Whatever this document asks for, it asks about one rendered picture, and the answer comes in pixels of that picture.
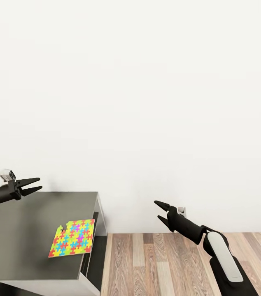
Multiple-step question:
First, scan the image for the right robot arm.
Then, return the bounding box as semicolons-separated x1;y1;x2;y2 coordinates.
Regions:
154;200;259;296

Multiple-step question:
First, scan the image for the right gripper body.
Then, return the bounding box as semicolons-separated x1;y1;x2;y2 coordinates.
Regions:
167;206;192;237

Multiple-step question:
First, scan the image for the jigsaw puzzle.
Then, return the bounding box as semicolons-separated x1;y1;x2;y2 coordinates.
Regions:
49;219;95;258

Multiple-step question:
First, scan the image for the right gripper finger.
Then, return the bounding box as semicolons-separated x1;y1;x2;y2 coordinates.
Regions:
154;200;172;212
157;215;169;227

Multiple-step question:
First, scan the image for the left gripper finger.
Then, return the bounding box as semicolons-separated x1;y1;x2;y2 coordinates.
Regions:
19;186;42;196
14;178;40;192

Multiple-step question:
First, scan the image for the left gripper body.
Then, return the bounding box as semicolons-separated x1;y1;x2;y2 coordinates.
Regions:
0;180;22;203

